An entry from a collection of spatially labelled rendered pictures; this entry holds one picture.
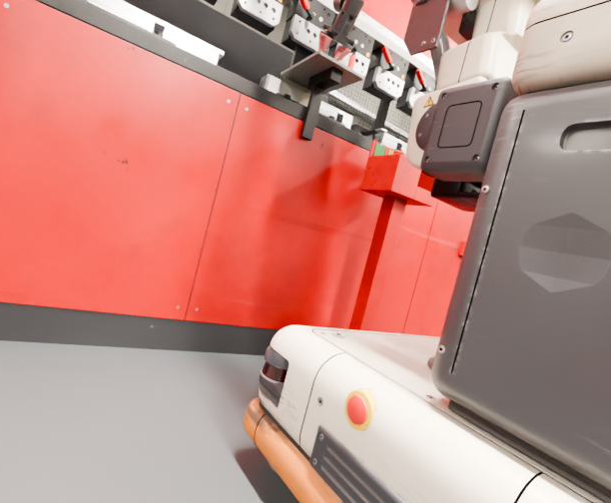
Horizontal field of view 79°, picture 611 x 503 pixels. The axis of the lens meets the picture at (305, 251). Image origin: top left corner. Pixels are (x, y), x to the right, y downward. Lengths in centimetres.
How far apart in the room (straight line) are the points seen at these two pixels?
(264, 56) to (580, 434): 191
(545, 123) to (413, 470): 42
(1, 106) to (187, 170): 44
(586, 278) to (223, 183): 99
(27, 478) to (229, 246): 76
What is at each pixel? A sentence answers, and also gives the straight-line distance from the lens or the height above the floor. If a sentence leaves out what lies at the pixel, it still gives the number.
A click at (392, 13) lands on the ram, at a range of 182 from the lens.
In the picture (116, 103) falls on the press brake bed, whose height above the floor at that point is 67.
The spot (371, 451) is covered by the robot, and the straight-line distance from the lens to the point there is 54.
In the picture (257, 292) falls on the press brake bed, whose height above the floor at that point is 22.
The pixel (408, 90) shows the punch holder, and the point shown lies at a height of 119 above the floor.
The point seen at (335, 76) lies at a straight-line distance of 130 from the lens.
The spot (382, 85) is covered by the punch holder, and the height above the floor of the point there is 113.
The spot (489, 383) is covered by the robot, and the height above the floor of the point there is 34.
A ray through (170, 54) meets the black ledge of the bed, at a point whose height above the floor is 85.
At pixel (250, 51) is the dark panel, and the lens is 204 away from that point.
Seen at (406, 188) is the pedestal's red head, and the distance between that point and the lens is 127.
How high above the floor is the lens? 45
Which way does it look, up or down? 2 degrees down
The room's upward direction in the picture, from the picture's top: 14 degrees clockwise
